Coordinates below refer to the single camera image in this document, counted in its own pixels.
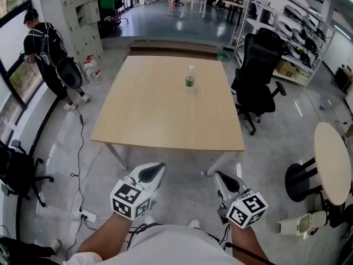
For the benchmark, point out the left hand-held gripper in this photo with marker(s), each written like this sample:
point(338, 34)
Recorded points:
point(129, 200)

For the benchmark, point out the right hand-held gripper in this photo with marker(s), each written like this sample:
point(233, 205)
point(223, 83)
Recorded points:
point(245, 210)

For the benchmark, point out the white floor device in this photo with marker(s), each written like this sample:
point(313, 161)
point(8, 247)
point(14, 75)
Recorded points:
point(289, 226)

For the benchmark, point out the clear plastic water bottle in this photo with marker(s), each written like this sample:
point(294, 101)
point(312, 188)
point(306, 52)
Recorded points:
point(189, 79)

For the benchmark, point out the person's right forearm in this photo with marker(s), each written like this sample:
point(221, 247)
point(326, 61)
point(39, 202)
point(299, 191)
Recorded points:
point(245, 241)

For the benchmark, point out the person's left forearm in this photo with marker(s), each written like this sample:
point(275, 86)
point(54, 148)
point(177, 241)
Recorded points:
point(104, 236)

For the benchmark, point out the person's left white shoe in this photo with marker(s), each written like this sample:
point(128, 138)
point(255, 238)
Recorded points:
point(150, 220)

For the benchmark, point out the person's white shoe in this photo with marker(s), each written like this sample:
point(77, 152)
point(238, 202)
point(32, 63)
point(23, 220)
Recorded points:
point(150, 220)
point(194, 224)

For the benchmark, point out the person's right white shoe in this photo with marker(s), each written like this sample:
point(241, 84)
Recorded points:
point(194, 224)

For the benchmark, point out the white power strip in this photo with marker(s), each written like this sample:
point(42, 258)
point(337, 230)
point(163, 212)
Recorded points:
point(88, 216)

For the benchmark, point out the light wooden rectangular table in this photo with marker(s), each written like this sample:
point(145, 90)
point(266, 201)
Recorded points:
point(154, 106)

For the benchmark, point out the person in white shirt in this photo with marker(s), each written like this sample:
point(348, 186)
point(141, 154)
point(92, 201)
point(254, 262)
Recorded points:
point(171, 247)

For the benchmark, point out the black office chair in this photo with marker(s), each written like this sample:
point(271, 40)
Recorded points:
point(13, 170)
point(256, 92)
point(340, 217)

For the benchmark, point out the round light wooden table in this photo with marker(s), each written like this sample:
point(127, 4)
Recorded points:
point(331, 161)

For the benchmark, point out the large clear water jug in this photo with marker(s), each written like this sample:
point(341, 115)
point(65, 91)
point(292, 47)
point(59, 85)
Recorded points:
point(92, 70)

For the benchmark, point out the black and white helmet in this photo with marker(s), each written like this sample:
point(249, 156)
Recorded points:
point(69, 76)

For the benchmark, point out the brown cardboard box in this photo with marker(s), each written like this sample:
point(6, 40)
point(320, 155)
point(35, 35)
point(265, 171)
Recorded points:
point(285, 70)

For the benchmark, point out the green basket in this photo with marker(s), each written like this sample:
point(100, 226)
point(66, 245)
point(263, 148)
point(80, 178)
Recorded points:
point(223, 57)

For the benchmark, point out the white storage box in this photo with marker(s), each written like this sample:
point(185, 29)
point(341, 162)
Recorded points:
point(302, 76)

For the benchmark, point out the dark wooden steps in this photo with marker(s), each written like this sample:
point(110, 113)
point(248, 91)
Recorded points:
point(171, 48)

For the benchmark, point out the grey locker cabinet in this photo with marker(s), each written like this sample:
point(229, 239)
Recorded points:
point(82, 37)

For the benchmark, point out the dark low cabinet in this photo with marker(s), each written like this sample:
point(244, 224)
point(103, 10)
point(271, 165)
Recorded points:
point(343, 79)

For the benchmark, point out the black-framed window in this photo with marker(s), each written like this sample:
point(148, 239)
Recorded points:
point(24, 81)

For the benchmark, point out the white helmet storage rack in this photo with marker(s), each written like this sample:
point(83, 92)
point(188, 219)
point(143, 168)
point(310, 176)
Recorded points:
point(249, 22)

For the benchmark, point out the group of stored helmets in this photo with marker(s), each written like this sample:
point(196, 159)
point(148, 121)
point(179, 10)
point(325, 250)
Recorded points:
point(286, 27)

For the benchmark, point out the wooden desk with black legs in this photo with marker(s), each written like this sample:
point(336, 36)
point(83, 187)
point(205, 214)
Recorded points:
point(234, 4)

